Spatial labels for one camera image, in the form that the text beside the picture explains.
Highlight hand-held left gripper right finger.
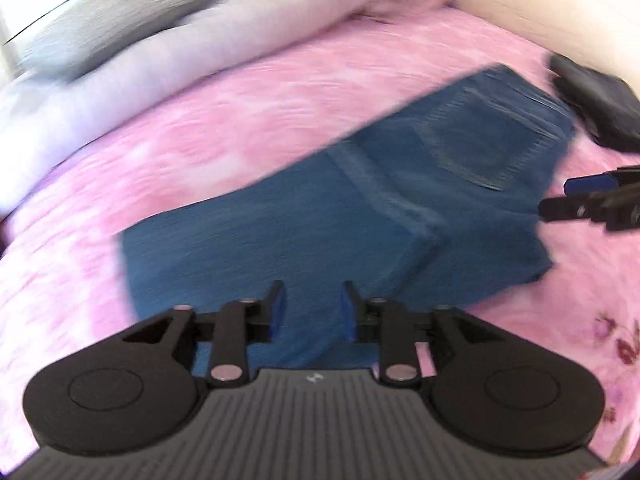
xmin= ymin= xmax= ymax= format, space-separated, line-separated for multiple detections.
xmin=341 ymin=280 xmax=506 ymax=387

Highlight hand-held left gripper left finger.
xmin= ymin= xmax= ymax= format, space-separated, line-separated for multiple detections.
xmin=122 ymin=280 xmax=288 ymax=389

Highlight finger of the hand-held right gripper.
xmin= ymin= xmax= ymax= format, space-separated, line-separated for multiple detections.
xmin=539 ymin=186 xmax=640 ymax=234
xmin=564 ymin=164 xmax=640 ymax=197

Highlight blue denim jeans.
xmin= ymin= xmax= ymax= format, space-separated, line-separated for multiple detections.
xmin=117 ymin=62 xmax=579 ymax=378

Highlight black cloth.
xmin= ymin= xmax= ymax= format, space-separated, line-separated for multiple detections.
xmin=547 ymin=54 xmax=640 ymax=153

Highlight beige padded headboard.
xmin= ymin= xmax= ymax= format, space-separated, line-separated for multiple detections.
xmin=459 ymin=0 xmax=640 ymax=88

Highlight pink rose-pattern bedspread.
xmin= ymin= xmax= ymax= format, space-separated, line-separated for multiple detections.
xmin=0 ymin=2 xmax=640 ymax=476

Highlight grey knitted pillow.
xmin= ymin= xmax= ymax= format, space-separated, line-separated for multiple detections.
xmin=15 ymin=0 xmax=233 ymax=81

